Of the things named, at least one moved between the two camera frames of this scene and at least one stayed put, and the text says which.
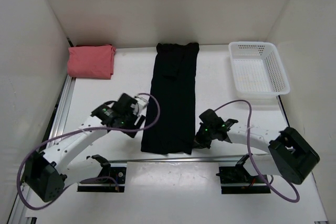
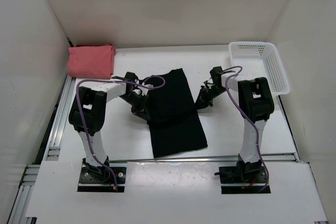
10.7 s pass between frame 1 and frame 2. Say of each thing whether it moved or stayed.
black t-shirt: moved
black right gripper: moved
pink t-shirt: stayed
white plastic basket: stayed
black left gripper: moved
